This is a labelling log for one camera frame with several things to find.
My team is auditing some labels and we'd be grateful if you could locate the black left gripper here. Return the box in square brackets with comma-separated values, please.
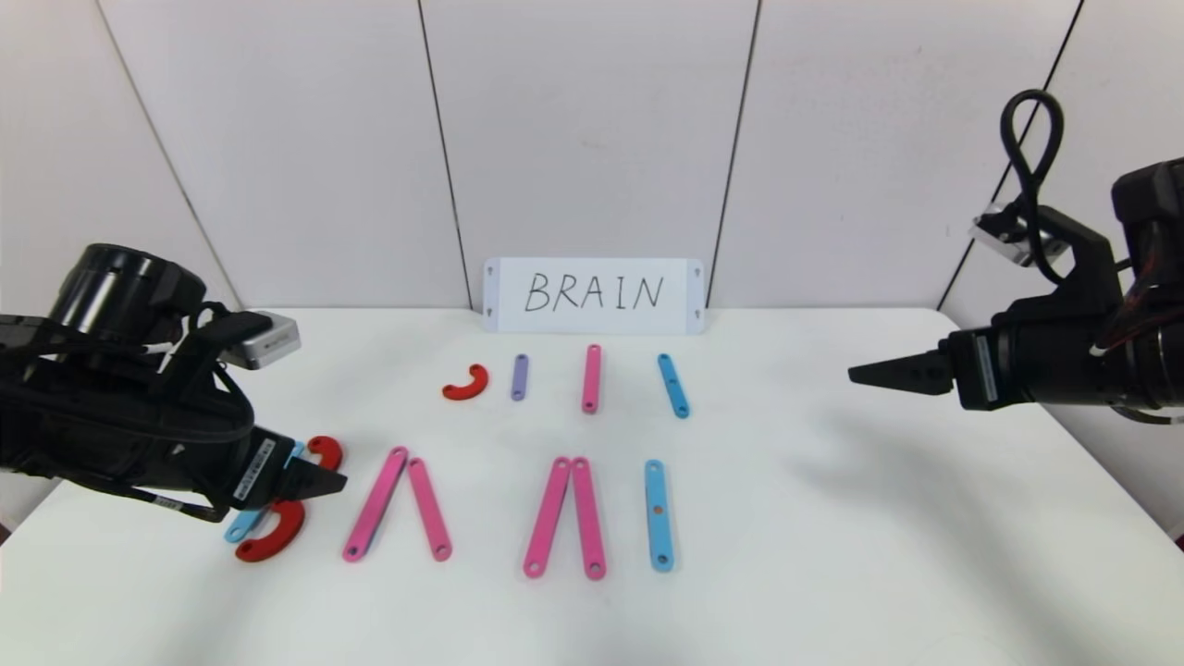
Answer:
[165, 425, 349, 511]

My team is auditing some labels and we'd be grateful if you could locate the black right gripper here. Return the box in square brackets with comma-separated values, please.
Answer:
[847, 313, 1130, 412]

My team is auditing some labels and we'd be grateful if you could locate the long pink bar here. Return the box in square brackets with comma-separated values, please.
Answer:
[342, 447, 410, 563]
[571, 457, 608, 581]
[409, 457, 453, 563]
[523, 456, 572, 580]

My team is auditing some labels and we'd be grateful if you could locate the small red curved piece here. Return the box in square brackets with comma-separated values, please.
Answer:
[442, 364, 489, 401]

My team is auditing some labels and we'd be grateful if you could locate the white BRAIN word card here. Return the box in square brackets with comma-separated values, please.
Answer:
[483, 258, 706, 335]

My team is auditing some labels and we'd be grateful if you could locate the long light blue bar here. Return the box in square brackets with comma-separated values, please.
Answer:
[225, 442, 306, 544]

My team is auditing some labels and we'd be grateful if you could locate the short blue bar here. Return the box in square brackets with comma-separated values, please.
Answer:
[657, 353, 691, 419]

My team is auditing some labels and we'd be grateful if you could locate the light blue bar orange hole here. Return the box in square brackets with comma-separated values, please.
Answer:
[645, 460, 674, 573]

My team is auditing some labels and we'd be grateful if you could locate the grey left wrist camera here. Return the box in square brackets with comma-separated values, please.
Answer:
[217, 312, 302, 371]

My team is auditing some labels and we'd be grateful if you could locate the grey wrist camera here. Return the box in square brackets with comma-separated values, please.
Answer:
[217, 312, 302, 371]
[969, 203, 1051, 267]

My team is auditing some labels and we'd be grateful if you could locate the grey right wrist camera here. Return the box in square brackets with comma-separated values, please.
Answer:
[969, 203, 1051, 267]

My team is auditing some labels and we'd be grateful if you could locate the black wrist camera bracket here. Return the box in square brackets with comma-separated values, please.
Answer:
[1013, 205, 1125, 325]

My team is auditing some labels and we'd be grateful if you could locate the black looped camera cable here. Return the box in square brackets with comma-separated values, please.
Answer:
[1001, 89, 1074, 283]

